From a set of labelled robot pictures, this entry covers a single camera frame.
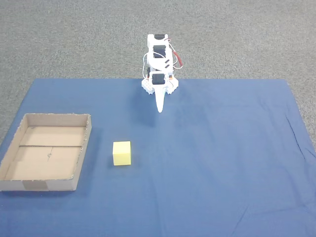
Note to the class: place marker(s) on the yellow foam block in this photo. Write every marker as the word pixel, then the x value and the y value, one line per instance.
pixel 121 153

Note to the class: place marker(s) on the shallow cardboard box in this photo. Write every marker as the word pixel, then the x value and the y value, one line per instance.
pixel 47 153

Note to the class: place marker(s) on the blue cloth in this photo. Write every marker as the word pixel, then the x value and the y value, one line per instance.
pixel 197 160

